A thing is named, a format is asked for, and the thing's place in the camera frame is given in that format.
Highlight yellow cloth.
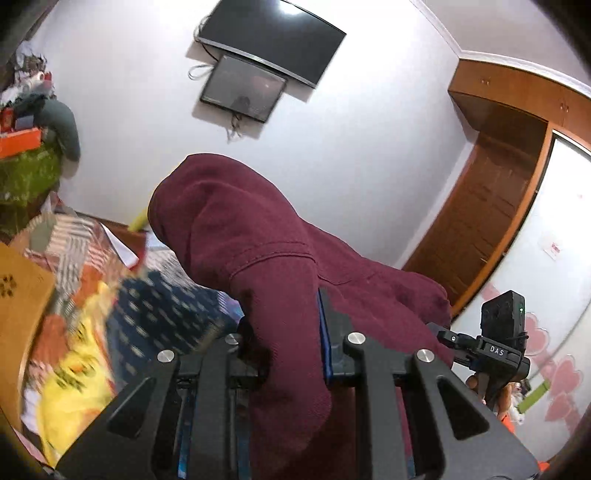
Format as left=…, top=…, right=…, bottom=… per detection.
left=37, top=281, right=121, bottom=467

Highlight green strip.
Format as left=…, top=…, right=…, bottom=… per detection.
left=517, top=381, right=551, bottom=414

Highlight pile of assorted clutter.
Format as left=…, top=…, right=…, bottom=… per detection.
left=0, top=41, right=57, bottom=134

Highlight small black monitor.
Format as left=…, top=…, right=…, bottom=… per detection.
left=199, top=54, right=288, bottom=123

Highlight striped patchwork blanket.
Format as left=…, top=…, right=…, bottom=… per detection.
left=23, top=215, right=144, bottom=324

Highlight brown wooden wardrobe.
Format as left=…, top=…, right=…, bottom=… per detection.
left=402, top=58, right=591, bottom=319

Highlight maroon button shirt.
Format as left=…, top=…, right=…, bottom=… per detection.
left=148, top=154, right=455, bottom=480

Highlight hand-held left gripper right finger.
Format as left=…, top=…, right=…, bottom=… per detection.
left=316, top=287, right=541, bottom=480

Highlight white wardrobe door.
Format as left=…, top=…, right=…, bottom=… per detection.
left=450, top=131, right=591, bottom=462

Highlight black wall television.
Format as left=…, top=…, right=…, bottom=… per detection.
left=194, top=0, right=347, bottom=89

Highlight navy white patterned garment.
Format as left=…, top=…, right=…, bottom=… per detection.
left=104, top=270, right=241, bottom=384

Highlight brown cardboard box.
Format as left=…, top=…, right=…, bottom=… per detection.
left=0, top=242, right=57, bottom=435

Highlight dark hanging cable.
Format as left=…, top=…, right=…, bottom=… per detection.
left=225, top=112, right=245, bottom=142

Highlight person's right hand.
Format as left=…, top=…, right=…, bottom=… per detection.
left=465, top=371, right=514, bottom=421

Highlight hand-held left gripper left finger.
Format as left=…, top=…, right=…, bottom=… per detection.
left=55, top=333, right=273, bottom=480

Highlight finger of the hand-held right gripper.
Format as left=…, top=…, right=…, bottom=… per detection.
left=427, top=322, right=478, bottom=365

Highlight orange box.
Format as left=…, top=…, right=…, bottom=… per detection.
left=0, top=127, right=42, bottom=160

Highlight grey cloth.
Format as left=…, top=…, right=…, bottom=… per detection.
left=36, top=99, right=81, bottom=162

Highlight pink heart stickers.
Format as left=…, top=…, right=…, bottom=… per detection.
left=480, top=284, right=585, bottom=425

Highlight green patterned cloth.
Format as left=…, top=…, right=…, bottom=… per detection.
left=0, top=141, right=63, bottom=232

